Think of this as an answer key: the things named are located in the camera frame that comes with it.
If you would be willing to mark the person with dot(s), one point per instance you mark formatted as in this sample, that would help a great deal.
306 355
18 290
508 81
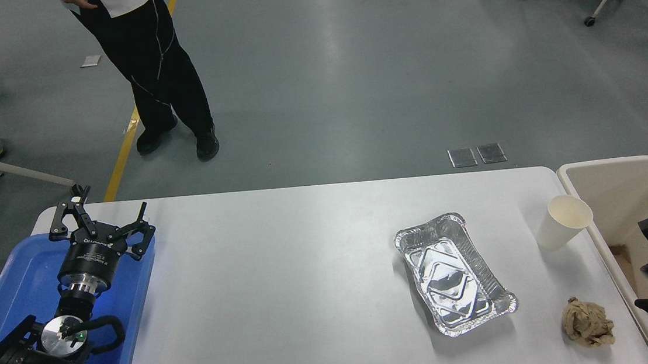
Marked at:
162 73

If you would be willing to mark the crumpled tan paper ball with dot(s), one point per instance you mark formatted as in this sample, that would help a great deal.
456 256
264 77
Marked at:
587 323

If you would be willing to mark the white paper cup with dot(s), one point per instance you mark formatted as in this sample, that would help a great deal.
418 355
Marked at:
557 232

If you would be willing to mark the blue plastic tray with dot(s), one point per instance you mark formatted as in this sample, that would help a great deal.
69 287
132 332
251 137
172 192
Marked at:
15 273

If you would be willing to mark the metal floor plate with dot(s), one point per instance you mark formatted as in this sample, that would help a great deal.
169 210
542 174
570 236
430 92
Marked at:
462 157
491 153

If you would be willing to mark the silver foil tray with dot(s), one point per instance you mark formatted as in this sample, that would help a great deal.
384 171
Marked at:
456 287

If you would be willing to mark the large pale plastic bin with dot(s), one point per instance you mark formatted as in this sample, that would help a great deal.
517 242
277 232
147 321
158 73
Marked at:
612 192

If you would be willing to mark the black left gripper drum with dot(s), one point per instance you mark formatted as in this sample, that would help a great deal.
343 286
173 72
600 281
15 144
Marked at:
93 258

